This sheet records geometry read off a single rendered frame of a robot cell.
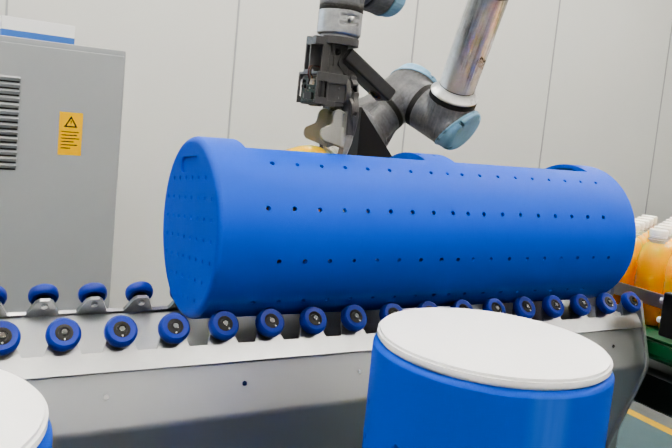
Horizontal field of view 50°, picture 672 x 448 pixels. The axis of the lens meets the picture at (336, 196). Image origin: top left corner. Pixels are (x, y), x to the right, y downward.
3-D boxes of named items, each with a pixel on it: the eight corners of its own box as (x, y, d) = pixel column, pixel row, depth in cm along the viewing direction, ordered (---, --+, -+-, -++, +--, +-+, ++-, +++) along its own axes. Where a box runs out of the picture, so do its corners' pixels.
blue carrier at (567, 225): (158, 304, 125) (165, 140, 125) (531, 289, 168) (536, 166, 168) (215, 335, 100) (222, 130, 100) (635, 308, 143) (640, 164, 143)
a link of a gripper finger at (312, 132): (295, 156, 127) (304, 105, 125) (325, 158, 130) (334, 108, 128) (303, 161, 125) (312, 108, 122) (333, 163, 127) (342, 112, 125)
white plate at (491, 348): (642, 346, 90) (640, 355, 90) (446, 296, 107) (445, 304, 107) (562, 402, 68) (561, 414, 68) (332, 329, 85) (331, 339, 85)
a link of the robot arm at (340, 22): (349, 17, 127) (373, 13, 120) (346, 44, 127) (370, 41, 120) (311, 10, 123) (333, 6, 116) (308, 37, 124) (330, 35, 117)
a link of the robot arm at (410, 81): (371, 112, 189) (407, 81, 193) (409, 138, 182) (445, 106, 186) (366, 81, 179) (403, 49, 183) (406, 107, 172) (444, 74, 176)
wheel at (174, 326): (155, 316, 104) (158, 311, 103) (185, 315, 106) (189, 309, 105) (158, 346, 102) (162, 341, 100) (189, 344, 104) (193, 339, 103)
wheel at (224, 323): (201, 323, 107) (205, 318, 105) (223, 308, 110) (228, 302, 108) (219, 347, 106) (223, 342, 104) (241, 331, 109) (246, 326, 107)
